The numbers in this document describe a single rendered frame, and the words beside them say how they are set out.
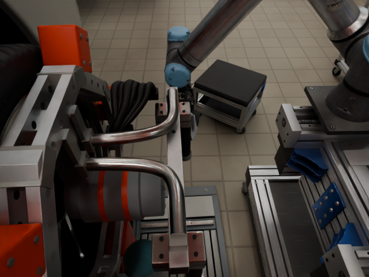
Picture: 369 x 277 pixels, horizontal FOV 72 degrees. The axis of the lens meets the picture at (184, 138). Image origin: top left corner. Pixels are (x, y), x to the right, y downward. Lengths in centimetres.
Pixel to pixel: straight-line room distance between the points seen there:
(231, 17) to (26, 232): 58
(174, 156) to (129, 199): 14
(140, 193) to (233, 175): 117
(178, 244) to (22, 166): 24
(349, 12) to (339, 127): 32
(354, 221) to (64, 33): 86
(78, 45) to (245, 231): 126
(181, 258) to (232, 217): 113
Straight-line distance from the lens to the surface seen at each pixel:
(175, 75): 73
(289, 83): 249
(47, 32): 58
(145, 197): 57
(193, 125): 74
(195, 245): 46
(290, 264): 128
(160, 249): 46
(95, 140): 53
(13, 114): 50
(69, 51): 57
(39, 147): 39
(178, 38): 84
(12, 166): 39
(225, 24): 68
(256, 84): 180
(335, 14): 91
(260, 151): 184
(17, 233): 37
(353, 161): 98
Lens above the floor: 139
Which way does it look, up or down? 49 degrees down
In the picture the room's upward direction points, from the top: straight up
